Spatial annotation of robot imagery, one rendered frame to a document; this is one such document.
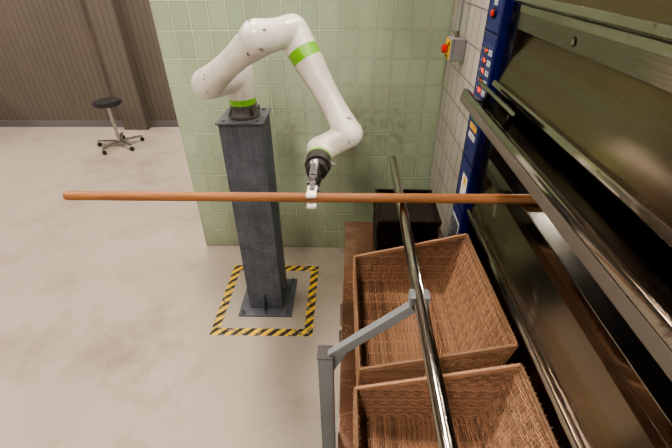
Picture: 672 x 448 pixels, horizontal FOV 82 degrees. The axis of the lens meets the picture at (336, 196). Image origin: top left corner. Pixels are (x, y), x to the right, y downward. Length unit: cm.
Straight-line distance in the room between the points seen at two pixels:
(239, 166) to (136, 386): 123
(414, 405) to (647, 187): 89
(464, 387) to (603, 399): 40
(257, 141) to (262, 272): 81
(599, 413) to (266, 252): 163
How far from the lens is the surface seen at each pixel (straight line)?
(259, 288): 238
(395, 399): 134
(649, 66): 90
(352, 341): 103
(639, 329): 66
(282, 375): 221
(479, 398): 138
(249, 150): 186
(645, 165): 86
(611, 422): 105
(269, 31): 141
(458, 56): 199
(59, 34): 579
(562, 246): 117
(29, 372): 273
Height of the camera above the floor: 182
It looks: 31 degrees down
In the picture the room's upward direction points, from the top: 1 degrees counter-clockwise
